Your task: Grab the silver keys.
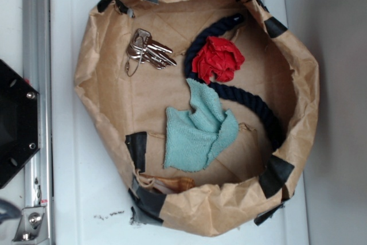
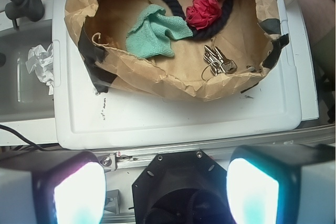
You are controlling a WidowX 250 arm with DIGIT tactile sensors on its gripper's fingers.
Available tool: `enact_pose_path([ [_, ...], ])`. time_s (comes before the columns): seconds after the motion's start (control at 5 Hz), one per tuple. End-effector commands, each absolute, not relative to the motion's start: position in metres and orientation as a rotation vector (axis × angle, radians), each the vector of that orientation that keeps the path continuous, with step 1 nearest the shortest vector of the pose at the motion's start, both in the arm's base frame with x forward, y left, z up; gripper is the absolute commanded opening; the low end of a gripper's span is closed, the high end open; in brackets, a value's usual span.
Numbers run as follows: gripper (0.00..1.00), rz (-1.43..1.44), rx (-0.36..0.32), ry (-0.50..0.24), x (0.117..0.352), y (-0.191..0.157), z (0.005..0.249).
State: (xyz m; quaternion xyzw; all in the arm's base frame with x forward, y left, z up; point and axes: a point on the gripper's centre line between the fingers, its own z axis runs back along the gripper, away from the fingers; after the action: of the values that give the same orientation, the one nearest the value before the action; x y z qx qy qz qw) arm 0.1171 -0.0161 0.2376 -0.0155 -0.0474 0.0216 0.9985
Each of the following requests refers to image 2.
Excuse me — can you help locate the crumpled white paper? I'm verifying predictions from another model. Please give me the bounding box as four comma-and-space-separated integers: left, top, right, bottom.
25, 43, 54, 95

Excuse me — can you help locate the silver corner bracket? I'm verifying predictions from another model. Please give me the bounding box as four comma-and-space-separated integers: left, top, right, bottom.
97, 153, 117, 172

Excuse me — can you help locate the aluminium extrusion rail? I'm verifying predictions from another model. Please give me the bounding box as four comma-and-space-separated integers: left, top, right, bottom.
0, 124, 336, 169

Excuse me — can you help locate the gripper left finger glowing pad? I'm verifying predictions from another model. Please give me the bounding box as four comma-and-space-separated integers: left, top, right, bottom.
33, 151, 106, 223

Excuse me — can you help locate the black clamp knob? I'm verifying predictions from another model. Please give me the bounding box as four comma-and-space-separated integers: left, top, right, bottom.
5, 0, 45, 22

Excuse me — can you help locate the black cable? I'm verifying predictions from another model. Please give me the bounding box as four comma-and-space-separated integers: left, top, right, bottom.
0, 124, 53, 152

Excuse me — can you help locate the teal microfiber cloth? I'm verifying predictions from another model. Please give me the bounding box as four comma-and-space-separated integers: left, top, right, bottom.
125, 4, 193, 59

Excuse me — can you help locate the dark navy rope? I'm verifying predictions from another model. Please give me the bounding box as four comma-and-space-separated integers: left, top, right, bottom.
130, 0, 250, 41

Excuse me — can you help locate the brown paper bag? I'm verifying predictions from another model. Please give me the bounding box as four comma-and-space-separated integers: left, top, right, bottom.
65, 0, 289, 101

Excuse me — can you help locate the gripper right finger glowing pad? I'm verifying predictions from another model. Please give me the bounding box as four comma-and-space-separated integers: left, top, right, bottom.
226, 144, 335, 223

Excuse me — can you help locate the red crumpled paper ball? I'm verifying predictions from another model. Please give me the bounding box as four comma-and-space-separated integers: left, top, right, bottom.
185, 0, 222, 30

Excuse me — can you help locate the white plastic tray lid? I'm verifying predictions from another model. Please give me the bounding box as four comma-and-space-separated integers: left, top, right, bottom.
52, 0, 302, 150

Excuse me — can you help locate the silver keys bunch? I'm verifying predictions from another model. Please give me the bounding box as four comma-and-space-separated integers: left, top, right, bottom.
201, 45, 237, 81

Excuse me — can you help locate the grey plastic bin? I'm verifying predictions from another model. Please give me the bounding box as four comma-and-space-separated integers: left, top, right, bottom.
1, 20, 54, 123

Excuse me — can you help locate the black octagonal mount plate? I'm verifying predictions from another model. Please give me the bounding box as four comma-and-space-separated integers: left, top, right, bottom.
132, 150, 235, 223

